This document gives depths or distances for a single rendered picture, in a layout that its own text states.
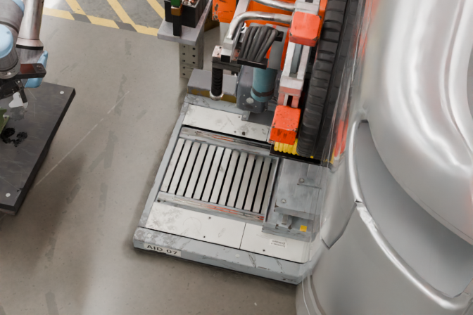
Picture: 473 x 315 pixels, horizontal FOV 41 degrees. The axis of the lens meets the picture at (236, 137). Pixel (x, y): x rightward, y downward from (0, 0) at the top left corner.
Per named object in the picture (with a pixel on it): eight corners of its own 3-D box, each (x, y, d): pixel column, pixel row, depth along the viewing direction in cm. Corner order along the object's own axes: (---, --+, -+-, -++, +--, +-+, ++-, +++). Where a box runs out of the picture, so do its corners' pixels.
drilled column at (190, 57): (198, 80, 309) (199, 15, 276) (179, 76, 310) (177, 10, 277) (203, 66, 315) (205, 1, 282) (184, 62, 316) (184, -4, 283)
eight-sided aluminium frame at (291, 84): (285, 168, 208) (310, 49, 165) (266, 164, 208) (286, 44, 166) (309, 57, 241) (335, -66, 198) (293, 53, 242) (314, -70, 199)
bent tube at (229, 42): (287, 62, 182) (291, 34, 174) (222, 48, 184) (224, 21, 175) (296, 22, 193) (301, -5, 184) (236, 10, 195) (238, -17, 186)
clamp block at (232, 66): (240, 73, 189) (241, 60, 185) (210, 67, 190) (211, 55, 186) (243, 62, 192) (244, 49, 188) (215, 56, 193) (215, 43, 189)
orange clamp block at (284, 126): (298, 123, 189) (293, 146, 184) (273, 118, 190) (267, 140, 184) (302, 108, 184) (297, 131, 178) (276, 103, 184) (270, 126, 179)
